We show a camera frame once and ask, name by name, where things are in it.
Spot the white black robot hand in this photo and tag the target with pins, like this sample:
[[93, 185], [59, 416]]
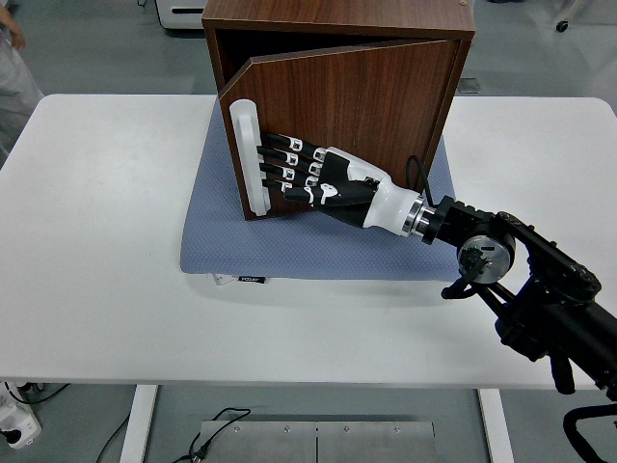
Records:
[[381, 202]]

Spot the brown wooden cabinet door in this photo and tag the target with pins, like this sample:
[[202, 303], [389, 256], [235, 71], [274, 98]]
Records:
[[356, 96]]

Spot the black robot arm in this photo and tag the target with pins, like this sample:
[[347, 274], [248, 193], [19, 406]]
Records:
[[554, 289]]

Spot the brown wooden cabinet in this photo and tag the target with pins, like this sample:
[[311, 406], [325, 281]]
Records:
[[337, 17]]

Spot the blue-grey dotted mat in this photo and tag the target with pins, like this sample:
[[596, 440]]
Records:
[[313, 251]]

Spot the black mat label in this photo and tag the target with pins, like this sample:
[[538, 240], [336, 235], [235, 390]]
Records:
[[252, 280]]

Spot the white mat tag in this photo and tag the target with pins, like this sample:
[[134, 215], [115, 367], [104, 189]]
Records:
[[224, 280]]

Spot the grey metal plate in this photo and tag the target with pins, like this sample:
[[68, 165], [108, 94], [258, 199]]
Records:
[[258, 443], [376, 443]]

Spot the black caster wheel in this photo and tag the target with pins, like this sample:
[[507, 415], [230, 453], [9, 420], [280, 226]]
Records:
[[562, 25]]

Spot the white table leg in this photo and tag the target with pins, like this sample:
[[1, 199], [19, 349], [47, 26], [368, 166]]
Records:
[[496, 429], [137, 424]]

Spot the white machine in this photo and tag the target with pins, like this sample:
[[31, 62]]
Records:
[[180, 17]]

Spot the person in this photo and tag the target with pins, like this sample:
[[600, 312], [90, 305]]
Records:
[[14, 87]]

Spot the white power strip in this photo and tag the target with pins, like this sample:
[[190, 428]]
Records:
[[21, 427]]

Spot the grey metal bracket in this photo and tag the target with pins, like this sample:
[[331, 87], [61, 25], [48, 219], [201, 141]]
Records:
[[468, 85]]

